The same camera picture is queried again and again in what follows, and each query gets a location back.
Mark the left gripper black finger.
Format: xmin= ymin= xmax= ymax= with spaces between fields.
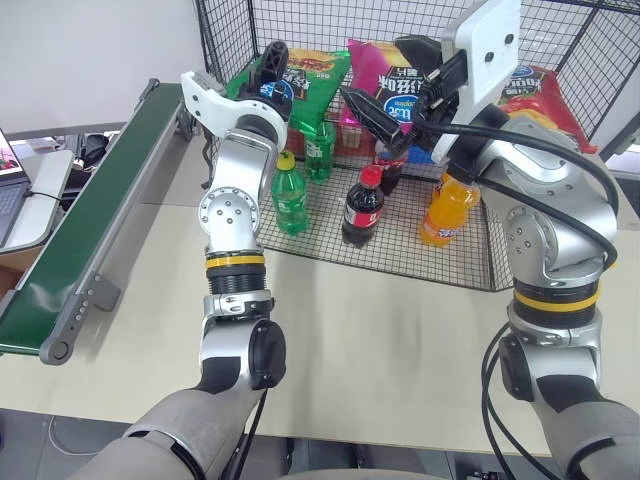
xmin=256 ymin=40 xmax=291 ymax=84
xmin=237 ymin=63 xmax=261 ymax=101

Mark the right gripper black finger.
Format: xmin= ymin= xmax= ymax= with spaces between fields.
xmin=394 ymin=35 xmax=445 ymax=77
xmin=340 ymin=88 xmax=420 ymax=161

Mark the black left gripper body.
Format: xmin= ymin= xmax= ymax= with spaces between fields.
xmin=238 ymin=69 xmax=304 ymax=107

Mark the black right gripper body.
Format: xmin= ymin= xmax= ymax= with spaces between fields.
xmin=413 ymin=48 xmax=472 ymax=129

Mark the green belt conveyor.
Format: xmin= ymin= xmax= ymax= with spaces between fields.
xmin=0 ymin=78 xmax=197 ymax=367

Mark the small pink package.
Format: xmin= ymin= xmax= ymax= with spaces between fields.
xmin=339 ymin=117 xmax=374 ymax=149

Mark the pink chips bag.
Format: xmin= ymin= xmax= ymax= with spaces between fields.
xmin=346 ymin=38 xmax=437 ymax=127

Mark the green chips bag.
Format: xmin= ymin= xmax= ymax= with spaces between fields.
xmin=225 ymin=48 xmax=353 ymax=139

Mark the cola bottle red label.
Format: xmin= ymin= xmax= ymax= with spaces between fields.
xmin=373 ymin=141 xmax=409 ymax=197

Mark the small blue package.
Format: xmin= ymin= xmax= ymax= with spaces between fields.
xmin=406 ymin=144 xmax=437 ymax=166

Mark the cola bottle red cap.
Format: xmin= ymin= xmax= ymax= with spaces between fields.
xmin=341 ymin=165 xmax=387 ymax=249

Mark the red chips bag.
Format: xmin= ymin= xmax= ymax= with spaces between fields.
xmin=494 ymin=63 xmax=602 ymax=156

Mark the green soda bottle yellow cap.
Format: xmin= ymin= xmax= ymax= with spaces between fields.
xmin=270 ymin=150 xmax=310 ymax=237

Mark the orange soda bottle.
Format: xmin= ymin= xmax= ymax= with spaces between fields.
xmin=418 ymin=172 xmax=483 ymax=249

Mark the open laptop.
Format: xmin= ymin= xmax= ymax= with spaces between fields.
xmin=0 ymin=127 xmax=32 ymax=250

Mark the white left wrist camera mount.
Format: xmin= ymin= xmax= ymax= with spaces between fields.
xmin=179 ymin=71 xmax=242 ymax=137

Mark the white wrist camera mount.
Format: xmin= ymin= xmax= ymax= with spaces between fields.
xmin=431 ymin=0 xmax=522 ymax=167
xmin=179 ymin=71 xmax=242 ymax=137

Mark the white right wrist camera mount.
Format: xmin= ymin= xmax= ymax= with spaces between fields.
xmin=431 ymin=0 xmax=522 ymax=167

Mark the black wire mesh rack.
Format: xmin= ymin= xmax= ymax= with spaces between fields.
xmin=193 ymin=0 xmax=640 ymax=293

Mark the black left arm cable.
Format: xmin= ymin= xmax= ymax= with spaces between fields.
xmin=231 ymin=384 xmax=272 ymax=480

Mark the white floor cable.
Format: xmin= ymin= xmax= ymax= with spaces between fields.
xmin=47 ymin=414 xmax=127 ymax=457

